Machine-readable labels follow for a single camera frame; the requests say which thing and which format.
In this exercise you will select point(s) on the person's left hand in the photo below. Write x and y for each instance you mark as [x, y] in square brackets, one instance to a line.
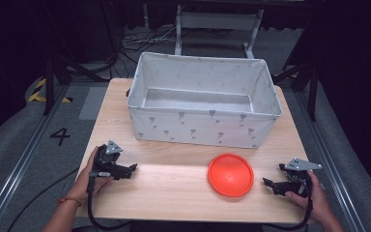
[85, 183]

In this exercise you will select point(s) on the grey metal desk frame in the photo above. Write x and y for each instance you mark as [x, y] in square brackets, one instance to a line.
[217, 21]

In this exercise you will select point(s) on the person's right hand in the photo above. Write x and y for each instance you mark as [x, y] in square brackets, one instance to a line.
[317, 201]

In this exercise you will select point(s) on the metal floor rail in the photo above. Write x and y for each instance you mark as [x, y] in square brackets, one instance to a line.
[19, 167]
[335, 167]

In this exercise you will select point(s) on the yellow and black floor tape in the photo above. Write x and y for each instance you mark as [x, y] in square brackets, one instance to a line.
[38, 93]

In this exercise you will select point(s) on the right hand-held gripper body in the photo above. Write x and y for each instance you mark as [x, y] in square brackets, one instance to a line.
[298, 179]

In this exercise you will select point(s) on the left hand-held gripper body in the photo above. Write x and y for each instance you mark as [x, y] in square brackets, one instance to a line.
[107, 158]

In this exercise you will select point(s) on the white fabric storage box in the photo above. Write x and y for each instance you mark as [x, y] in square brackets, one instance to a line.
[203, 103]

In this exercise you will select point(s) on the black tripod stand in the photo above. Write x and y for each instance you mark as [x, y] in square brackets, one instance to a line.
[312, 83]
[53, 74]

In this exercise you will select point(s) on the red round plastic plate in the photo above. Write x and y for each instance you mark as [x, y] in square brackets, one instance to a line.
[231, 175]

